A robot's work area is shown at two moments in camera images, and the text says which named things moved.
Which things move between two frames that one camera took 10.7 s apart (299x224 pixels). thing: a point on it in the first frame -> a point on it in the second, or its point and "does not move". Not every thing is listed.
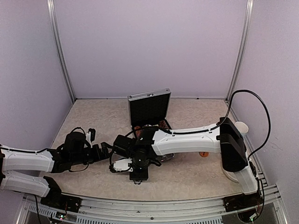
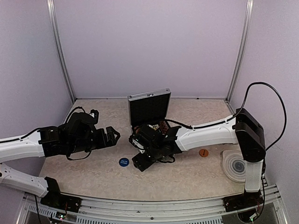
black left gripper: [98, 156] -> [111, 141]
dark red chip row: [163, 124] does not move
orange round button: [203, 154] does not move
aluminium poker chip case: [150, 108] does not move
